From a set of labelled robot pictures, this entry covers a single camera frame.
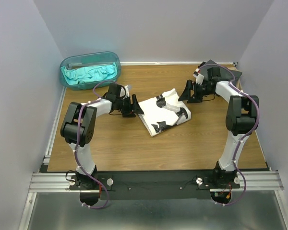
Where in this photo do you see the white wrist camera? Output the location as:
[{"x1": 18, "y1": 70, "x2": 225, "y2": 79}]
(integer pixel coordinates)
[
  {"x1": 193, "y1": 71, "x2": 204, "y2": 85},
  {"x1": 120, "y1": 85, "x2": 132, "y2": 99}
]

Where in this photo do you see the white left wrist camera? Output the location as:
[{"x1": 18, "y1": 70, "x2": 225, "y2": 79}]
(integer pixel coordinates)
[{"x1": 120, "y1": 85, "x2": 132, "y2": 99}]

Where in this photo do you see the aluminium frame rail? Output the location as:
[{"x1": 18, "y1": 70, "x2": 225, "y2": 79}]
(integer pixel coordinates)
[{"x1": 19, "y1": 163, "x2": 287, "y2": 230}]

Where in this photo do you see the teal t shirt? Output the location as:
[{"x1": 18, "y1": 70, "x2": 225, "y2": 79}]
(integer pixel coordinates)
[{"x1": 60, "y1": 63, "x2": 118, "y2": 85}]

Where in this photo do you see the folded grey-green t shirt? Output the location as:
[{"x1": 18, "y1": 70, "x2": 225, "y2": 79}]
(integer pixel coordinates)
[{"x1": 198, "y1": 60, "x2": 242, "y2": 85}]

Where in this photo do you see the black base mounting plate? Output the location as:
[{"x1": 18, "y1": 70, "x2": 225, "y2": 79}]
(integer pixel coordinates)
[{"x1": 65, "y1": 169, "x2": 241, "y2": 207}]

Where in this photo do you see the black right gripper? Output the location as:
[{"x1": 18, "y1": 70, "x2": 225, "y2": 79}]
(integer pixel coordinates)
[{"x1": 177, "y1": 80, "x2": 213, "y2": 104}]

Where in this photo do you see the white printed t shirt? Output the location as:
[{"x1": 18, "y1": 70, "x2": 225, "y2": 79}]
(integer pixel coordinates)
[{"x1": 139, "y1": 88, "x2": 191, "y2": 137}]

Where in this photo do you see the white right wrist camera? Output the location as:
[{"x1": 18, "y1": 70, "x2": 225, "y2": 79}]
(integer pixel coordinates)
[{"x1": 193, "y1": 71, "x2": 204, "y2": 85}]

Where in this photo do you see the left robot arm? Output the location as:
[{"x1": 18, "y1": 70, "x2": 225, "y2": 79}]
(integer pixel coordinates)
[{"x1": 60, "y1": 81, "x2": 144, "y2": 190}]

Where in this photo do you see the teal plastic bin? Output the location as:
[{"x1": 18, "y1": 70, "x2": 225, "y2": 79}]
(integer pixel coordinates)
[{"x1": 59, "y1": 51, "x2": 121, "y2": 91}]

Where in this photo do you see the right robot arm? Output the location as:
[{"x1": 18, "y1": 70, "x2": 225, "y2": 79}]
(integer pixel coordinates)
[{"x1": 179, "y1": 64, "x2": 260, "y2": 188}]

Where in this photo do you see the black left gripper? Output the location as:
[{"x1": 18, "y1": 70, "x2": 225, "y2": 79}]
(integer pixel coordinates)
[{"x1": 116, "y1": 94, "x2": 144, "y2": 117}]

